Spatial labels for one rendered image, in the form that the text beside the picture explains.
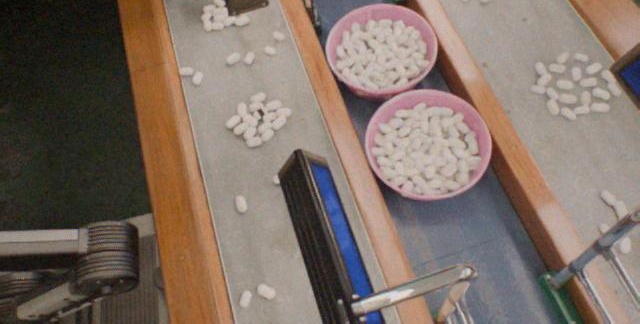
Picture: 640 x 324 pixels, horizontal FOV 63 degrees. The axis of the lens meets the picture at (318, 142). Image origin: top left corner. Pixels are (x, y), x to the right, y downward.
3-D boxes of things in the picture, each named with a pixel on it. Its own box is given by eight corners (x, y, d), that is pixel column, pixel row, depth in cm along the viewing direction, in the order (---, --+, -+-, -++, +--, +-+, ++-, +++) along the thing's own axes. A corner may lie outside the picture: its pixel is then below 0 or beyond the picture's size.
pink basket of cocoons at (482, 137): (390, 230, 113) (391, 215, 105) (350, 131, 126) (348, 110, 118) (504, 192, 115) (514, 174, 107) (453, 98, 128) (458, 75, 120)
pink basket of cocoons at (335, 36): (376, 132, 126) (376, 111, 117) (308, 66, 137) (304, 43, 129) (455, 71, 132) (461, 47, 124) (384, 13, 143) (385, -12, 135)
